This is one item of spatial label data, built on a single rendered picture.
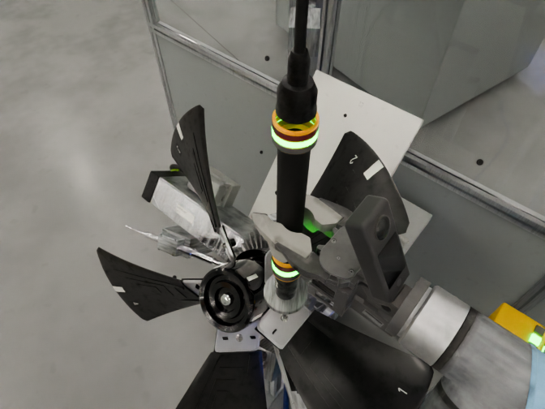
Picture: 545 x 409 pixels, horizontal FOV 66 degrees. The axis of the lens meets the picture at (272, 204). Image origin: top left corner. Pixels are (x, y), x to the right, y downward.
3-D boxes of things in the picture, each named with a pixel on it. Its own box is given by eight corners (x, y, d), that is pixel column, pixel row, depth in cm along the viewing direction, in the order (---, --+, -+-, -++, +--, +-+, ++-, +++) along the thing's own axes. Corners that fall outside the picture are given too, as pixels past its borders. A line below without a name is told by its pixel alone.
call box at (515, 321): (484, 319, 98) (504, 300, 90) (527, 346, 94) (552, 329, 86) (455, 373, 91) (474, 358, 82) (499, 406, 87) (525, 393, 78)
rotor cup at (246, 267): (236, 239, 87) (195, 251, 75) (298, 260, 80) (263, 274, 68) (226, 305, 89) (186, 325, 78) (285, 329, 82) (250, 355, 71)
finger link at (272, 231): (241, 251, 54) (305, 284, 51) (238, 225, 49) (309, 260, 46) (254, 234, 55) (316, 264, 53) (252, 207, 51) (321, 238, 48)
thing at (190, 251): (240, 274, 90) (127, 229, 106) (242, 265, 90) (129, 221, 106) (234, 277, 88) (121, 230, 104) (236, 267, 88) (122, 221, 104)
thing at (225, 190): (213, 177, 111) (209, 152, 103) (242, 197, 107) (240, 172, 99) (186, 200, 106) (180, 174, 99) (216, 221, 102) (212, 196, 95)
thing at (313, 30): (289, 34, 104) (291, 1, 98) (318, 36, 104) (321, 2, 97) (287, 58, 98) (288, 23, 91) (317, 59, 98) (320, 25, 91)
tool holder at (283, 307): (267, 262, 70) (266, 230, 63) (308, 265, 70) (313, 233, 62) (261, 312, 65) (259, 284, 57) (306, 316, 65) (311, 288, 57)
